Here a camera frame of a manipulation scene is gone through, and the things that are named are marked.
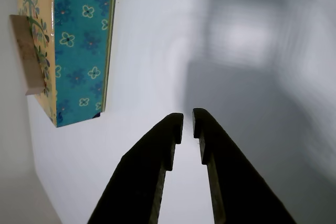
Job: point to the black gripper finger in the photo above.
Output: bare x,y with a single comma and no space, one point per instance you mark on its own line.
236,182
141,176

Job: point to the wooden Jenga block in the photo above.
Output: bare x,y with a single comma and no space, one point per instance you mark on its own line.
26,56

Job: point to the floral yellow and teal box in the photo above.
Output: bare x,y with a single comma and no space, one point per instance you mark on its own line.
81,51

